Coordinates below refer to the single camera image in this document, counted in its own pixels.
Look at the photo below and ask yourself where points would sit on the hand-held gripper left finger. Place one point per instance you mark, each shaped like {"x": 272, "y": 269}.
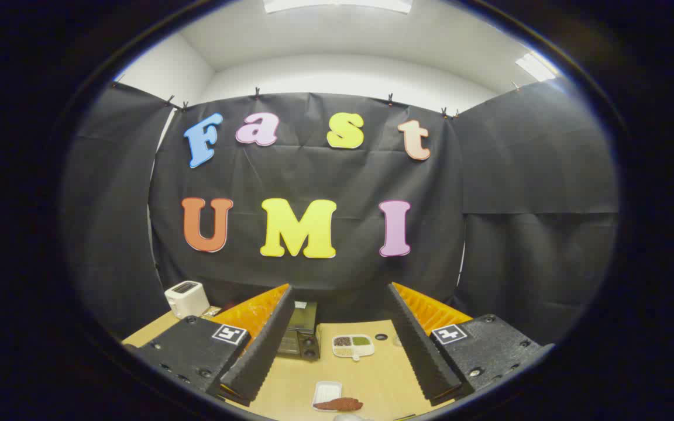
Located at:
{"x": 267, "y": 342}

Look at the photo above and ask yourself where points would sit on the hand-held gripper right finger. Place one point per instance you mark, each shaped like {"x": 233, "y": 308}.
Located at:
{"x": 416, "y": 342}

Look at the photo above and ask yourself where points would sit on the black toaster oven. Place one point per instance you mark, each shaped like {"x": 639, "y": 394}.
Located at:
{"x": 299, "y": 344}

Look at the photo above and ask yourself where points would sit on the brown meat slice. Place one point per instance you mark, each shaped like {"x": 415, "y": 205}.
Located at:
{"x": 340, "y": 404}

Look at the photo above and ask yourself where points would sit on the white bread toaster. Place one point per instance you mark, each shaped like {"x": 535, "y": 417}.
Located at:
{"x": 188, "y": 299}

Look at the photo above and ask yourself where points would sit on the white divided plate with grains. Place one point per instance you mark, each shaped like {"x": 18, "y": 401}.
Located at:
{"x": 353, "y": 352}

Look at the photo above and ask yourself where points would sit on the white rectangular dish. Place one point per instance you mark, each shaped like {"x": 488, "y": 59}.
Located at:
{"x": 326, "y": 389}

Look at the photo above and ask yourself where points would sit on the ceiling light panel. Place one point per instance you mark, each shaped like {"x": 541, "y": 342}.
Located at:
{"x": 536, "y": 67}
{"x": 337, "y": 4}

